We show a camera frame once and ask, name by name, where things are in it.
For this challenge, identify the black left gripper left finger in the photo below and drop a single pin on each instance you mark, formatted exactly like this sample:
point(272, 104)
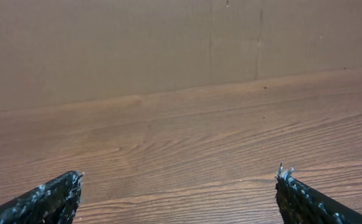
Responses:
point(54, 202)

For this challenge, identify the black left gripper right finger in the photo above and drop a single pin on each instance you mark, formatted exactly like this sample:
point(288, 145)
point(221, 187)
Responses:
point(299, 203)

